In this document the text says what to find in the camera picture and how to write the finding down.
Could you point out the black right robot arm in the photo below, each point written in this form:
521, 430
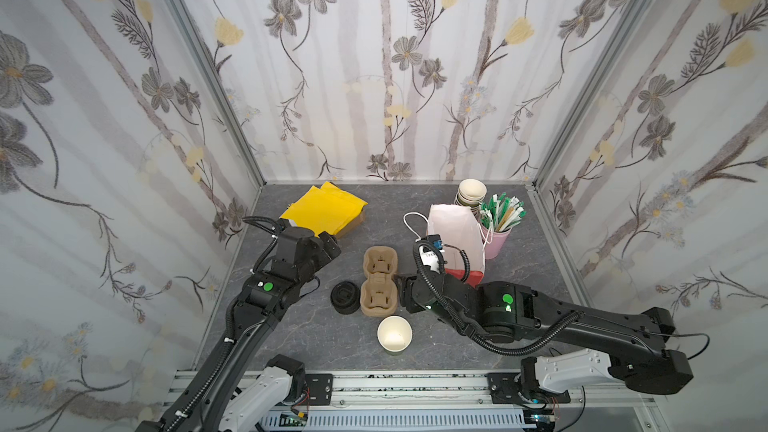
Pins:
561, 346

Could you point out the stack of black lids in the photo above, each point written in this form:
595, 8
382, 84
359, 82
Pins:
345, 297

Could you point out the green white wrapped straws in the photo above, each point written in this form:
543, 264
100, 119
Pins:
502, 213

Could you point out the stack of paper cups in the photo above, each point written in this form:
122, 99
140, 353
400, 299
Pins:
471, 193

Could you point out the pink straw holder cup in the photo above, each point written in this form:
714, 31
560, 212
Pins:
494, 242

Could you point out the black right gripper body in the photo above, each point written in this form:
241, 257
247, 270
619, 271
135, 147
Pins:
410, 291

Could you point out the yellow napkin stack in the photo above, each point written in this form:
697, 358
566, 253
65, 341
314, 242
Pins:
327, 208

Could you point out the aluminium mounting rail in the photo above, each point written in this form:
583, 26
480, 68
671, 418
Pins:
442, 400

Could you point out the green paper coffee cup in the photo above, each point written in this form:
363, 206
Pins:
394, 334

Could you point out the brown cardboard napkin box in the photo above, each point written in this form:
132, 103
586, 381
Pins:
351, 225

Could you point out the red white paper bag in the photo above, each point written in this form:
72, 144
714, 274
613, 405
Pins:
462, 245

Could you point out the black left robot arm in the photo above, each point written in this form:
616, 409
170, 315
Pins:
214, 400

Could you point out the brown pulp cup carrier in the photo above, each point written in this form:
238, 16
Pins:
379, 293

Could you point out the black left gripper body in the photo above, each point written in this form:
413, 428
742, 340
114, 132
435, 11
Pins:
324, 245

